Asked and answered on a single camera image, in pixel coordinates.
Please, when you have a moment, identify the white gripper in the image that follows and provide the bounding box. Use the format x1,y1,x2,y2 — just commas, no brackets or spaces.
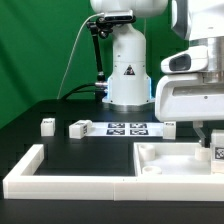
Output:
155,45,224,147

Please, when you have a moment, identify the white square tabletop part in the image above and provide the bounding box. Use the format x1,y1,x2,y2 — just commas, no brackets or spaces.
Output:
133,142,224,178

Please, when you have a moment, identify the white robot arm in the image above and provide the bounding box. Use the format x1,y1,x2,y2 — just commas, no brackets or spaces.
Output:
90,0,224,146

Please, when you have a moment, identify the white marker sheet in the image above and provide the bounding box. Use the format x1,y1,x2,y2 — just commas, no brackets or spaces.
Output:
88,122,163,137

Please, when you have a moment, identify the black cable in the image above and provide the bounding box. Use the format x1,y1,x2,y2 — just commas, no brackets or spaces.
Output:
59,83,98,101

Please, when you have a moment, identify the silver mounted camera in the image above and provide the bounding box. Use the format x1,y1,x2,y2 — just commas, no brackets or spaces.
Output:
104,10,134,23

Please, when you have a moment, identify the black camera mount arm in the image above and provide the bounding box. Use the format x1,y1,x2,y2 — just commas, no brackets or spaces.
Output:
87,20,106,103

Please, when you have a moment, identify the grey cable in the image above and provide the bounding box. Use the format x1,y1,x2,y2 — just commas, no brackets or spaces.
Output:
56,12,106,100

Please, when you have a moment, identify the white U-shaped fence wall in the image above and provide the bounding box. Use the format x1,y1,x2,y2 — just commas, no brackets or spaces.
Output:
3,144,224,201

